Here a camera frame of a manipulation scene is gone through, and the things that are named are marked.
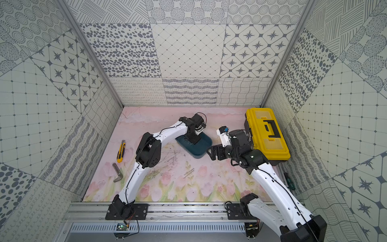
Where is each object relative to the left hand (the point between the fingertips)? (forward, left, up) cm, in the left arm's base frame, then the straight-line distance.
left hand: (195, 138), depth 99 cm
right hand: (-18, -11, +16) cm, 27 cm away
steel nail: (-22, +3, -4) cm, 23 cm away
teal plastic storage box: (-10, -2, +2) cm, 11 cm away
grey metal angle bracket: (-21, +47, -2) cm, 51 cm away
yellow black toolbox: (-7, -42, +14) cm, 44 cm away
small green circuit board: (-49, +34, -4) cm, 60 cm away
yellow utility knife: (-13, +47, 0) cm, 49 cm away
